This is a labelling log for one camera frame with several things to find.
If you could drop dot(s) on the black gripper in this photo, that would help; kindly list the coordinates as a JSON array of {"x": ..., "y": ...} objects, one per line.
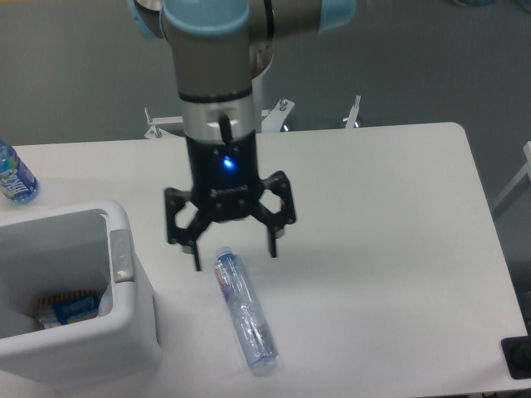
[{"x": 226, "y": 186}]

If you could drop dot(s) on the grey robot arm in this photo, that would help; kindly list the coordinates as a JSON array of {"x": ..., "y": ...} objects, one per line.
[{"x": 216, "y": 47}]

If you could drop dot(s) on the white trash can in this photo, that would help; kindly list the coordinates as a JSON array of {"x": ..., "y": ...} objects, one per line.
[{"x": 87, "y": 246}]

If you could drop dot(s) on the clear empty plastic bottle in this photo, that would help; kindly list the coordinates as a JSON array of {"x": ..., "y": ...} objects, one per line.
[{"x": 247, "y": 316}]

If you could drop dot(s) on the blue labelled water bottle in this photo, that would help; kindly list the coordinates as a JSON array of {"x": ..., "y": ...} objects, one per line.
[{"x": 18, "y": 183}]

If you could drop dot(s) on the blue snack packet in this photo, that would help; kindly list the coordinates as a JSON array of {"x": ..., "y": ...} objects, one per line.
[{"x": 67, "y": 308}]

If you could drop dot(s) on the white furniture at right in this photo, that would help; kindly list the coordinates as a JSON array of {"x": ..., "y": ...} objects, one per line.
[{"x": 514, "y": 189}]

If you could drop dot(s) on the black clamp at table edge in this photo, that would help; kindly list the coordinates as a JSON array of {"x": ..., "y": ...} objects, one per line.
[{"x": 517, "y": 356}]

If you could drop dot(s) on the white metal base frame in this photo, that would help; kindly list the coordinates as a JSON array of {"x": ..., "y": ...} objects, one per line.
[{"x": 272, "y": 120}]

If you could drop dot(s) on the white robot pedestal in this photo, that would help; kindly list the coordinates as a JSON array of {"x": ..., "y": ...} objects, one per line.
[{"x": 261, "y": 55}]

